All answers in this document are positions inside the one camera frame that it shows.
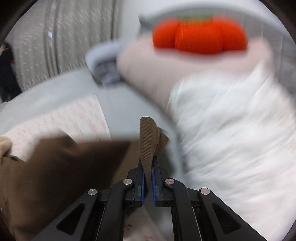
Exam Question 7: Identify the brown coat with fur collar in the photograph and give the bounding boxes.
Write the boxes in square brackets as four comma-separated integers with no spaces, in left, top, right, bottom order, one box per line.
[1,117,169,240]

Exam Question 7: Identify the dark hanging clothes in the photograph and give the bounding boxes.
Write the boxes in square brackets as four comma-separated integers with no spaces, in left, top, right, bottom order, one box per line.
[0,42,22,102]

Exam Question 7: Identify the white quilted jacket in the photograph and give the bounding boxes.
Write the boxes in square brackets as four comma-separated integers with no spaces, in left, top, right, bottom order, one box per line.
[169,60,295,240]

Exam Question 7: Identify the cherry print white bed sheet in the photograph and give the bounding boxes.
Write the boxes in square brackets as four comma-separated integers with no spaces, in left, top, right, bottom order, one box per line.
[4,93,111,162]

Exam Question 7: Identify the light grey bed cover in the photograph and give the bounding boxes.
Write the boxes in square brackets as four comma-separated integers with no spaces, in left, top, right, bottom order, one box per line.
[1,68,184,181]

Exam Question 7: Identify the pink pillow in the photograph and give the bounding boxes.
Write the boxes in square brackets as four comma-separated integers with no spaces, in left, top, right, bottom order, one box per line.
[117,35,273,116]

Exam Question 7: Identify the folded lavender grey blanket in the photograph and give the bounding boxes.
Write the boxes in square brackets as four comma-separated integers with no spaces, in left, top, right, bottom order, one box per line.
[85,39,128,86]

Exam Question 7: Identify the orange pumpkin plush cushion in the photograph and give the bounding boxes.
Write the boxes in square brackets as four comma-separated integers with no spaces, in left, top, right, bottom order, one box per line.
[152,15,248,55]

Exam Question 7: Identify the grey dotted curtain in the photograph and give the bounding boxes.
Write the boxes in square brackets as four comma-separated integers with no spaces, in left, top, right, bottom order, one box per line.
[6,0,122,91]

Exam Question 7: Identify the grey quilted headboard pillow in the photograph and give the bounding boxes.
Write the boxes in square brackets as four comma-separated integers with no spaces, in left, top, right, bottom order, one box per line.
[138,6,292,40]

